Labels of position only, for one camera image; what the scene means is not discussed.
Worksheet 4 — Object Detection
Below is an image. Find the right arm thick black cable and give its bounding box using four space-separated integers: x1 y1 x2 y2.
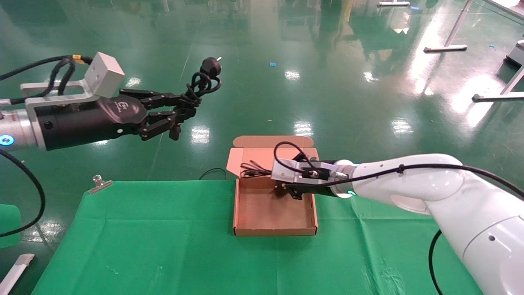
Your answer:
428 229 447 295

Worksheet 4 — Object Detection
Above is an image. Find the white table top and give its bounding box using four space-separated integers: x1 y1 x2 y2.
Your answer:
483 0 524 21

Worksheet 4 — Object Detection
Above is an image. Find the open brown cardboard box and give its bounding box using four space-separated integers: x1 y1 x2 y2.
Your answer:
225 135 320 237

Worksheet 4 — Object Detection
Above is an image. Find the silver metal cloth clip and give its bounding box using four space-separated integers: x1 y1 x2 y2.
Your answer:
89 175 113 195

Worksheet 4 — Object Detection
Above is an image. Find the left arm thick black cable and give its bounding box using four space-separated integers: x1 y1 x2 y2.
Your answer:
0 150 45 238

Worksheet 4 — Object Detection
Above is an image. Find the white table leg with foot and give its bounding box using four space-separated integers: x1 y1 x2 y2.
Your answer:
472 66 524 102
424 0 475 53

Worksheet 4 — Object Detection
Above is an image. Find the large green tablecloth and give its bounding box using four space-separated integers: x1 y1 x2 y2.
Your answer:
31 179 483 295

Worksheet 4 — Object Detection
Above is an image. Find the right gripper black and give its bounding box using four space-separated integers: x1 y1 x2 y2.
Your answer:
273 182 341 201

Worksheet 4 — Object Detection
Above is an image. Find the white slanted table foot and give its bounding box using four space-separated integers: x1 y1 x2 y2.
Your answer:
0 253 36 295

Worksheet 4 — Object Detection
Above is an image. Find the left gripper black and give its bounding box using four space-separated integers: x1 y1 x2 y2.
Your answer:
35 88 202 151

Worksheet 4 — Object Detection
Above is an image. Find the black power cable with plug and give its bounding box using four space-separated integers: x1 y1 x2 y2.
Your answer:
180 57 222 108

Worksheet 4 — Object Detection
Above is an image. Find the wrist silver camera mount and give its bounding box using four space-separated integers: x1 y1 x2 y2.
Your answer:
271 157 333 184
20 52 126 109

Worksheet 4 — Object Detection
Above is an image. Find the grey white machine base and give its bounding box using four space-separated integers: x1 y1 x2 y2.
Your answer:
504 40 524 67

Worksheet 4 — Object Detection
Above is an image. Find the left wrist silver camera mount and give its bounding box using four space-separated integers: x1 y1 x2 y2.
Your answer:
20 52 126 109

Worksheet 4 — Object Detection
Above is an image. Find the black floor cable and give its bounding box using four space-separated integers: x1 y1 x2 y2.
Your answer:
199 168 228 181

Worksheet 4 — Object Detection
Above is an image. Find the right wrist silver camera mount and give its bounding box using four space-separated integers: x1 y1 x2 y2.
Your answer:
271 157 333 184

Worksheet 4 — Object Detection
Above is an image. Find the small green tablecloth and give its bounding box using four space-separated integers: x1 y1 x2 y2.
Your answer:
0 204 22 249

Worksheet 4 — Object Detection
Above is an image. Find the arm thick black cable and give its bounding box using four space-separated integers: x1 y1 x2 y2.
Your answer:
0 150 45 238
428 229 447 295

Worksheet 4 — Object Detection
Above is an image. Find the thin black cable bundle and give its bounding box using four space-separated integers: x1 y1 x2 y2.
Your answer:
239 160 274 178

